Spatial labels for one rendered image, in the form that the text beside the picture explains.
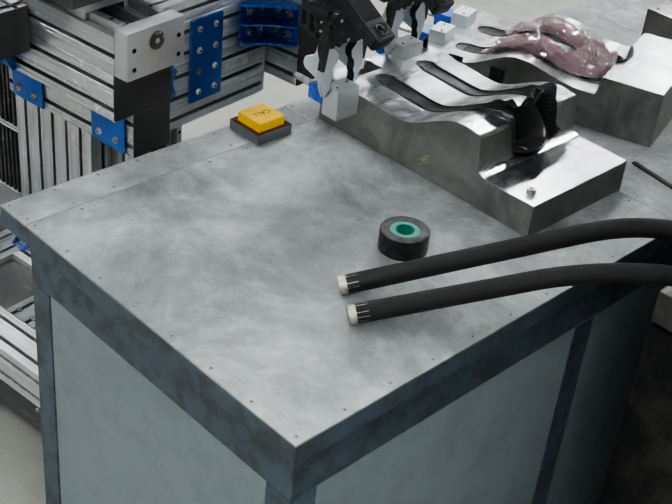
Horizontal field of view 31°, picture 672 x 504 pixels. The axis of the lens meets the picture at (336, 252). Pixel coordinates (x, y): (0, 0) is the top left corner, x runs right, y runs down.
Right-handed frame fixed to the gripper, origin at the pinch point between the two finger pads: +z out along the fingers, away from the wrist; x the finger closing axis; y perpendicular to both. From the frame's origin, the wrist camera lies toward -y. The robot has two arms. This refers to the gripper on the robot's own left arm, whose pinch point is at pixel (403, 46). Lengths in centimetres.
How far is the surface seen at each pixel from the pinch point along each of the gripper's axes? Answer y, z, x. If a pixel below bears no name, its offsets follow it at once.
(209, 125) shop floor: 125, 90, -57
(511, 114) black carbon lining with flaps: -34.9, -4.1, 11.2
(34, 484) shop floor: 24, 90, 70
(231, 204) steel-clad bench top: -12, 10, 52
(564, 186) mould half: -46.9, 4.4, 9.6
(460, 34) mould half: 4.6, 4.8, -22.6
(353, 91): -14.6, -4.5, 28.2
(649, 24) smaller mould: -12, 7, -67
